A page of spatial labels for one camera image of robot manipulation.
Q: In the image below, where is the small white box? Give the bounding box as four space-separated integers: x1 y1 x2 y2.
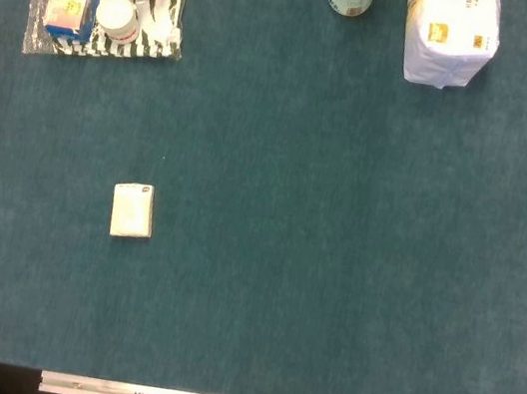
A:
105 179 161 243

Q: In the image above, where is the large white tissue package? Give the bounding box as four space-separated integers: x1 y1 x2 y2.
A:
392 0 508 98

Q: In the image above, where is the white lidded small jar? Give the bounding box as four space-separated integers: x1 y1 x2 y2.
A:
91 0 145 46

